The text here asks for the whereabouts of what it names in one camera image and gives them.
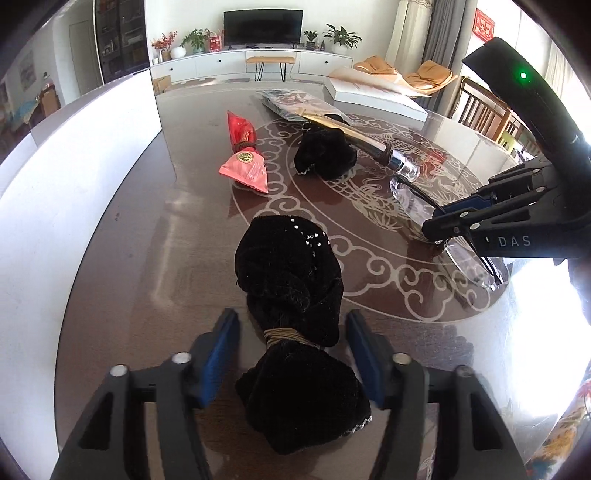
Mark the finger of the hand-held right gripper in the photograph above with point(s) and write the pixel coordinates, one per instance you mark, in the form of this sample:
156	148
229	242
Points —
461	226
508	182

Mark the dark glass display cabinet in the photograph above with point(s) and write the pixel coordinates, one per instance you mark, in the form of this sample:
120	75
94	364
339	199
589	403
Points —
122	37

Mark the small black velvet scrunchie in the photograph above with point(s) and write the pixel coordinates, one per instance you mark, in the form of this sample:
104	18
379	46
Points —
323	154

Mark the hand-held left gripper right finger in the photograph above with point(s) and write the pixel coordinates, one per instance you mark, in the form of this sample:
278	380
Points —
367	364

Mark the phone case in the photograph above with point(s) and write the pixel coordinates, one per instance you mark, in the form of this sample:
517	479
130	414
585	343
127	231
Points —
295	104

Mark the red gift box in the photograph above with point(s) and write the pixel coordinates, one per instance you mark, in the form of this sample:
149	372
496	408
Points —
214	41

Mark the wooden slatted chair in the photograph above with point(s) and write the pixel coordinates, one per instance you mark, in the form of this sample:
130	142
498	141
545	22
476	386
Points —
480	106

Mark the bushy green potted plant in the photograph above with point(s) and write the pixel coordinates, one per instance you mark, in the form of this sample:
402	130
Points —
196	39

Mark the wooden dining chair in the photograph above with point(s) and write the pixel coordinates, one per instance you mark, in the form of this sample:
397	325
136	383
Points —
48	99

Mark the white sheer curtain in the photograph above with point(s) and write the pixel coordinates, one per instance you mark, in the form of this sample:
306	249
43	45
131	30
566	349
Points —
408	32

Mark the red wall decoration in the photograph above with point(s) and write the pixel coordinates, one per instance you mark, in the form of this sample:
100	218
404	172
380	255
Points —
484	23

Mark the large black velvet hair bow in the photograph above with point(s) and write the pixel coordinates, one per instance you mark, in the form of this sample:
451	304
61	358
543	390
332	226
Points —
286	267

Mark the white television cabinet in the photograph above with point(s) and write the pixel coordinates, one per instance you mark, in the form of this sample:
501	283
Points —
249	62

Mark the flat white box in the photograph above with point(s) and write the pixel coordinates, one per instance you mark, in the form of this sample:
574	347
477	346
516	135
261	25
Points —
369	94

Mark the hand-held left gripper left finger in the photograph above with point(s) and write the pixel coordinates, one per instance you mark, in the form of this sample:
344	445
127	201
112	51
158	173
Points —
217	360

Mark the framed wall painting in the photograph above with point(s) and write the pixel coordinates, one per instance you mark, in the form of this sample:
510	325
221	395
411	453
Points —
27	67

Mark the orange lounge chair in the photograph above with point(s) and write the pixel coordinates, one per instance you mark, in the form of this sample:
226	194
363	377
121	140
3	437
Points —
406	76

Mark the large white cardboard box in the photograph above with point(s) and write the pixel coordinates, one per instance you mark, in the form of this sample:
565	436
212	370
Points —
69	184

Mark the large leafy potted plant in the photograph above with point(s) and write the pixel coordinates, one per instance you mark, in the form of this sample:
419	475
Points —
341	37

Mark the round white vase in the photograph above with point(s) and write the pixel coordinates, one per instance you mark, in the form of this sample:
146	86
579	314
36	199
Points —
178	52

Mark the red flowers in vase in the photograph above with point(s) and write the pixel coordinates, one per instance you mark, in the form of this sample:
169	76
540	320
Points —
164	44

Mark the black television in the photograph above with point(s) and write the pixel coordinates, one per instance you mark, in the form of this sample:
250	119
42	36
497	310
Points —
263	25

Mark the white door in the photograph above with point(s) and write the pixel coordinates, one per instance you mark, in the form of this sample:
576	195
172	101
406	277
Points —
85	55

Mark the glossy curved stick clear cap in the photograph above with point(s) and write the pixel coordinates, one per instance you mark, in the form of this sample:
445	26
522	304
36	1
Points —
360	138

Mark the small potted plant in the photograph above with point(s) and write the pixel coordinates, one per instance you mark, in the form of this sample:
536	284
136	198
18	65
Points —
310	39

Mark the red snack packet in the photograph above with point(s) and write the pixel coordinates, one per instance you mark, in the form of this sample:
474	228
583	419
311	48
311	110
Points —
244	161

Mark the wooden bench metal legs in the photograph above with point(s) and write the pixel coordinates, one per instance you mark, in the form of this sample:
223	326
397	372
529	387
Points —
271	60

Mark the grey curtain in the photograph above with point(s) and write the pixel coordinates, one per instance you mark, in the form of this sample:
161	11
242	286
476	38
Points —
443	37

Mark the brown cardboard box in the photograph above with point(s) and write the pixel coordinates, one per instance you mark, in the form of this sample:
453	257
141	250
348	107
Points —
162	85

